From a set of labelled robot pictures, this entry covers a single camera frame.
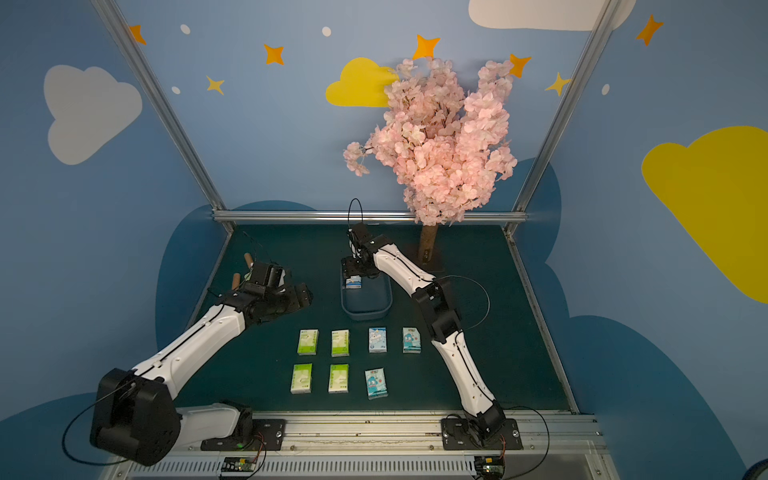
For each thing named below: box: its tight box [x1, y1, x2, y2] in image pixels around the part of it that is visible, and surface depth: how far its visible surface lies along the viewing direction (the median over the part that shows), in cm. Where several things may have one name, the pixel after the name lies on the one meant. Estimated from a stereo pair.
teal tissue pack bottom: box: [364, 367, 388, 400], surface depth 82 cm
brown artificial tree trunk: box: [420, 224, 439, 265], surface depth 104 cm
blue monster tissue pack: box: [402, 327, 421, 354], surface depth 90 cm
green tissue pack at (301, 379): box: [290, 363, 312, 394], surface depth 83 cm
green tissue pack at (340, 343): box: [331, 329, 349, 357], surface depth 90 cm
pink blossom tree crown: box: [343, 58, 518, 225], surface depth 70 cm
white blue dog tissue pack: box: [345, 275, 362, 289], surface depth 103 cm
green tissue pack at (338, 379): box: [328, 364, 349, 393], surface depth 84 cm
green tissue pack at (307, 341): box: [297, 329, 319, 356], surface depth 90 cm
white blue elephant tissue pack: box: [368, 327, 387, 353], surface depth 90 cm
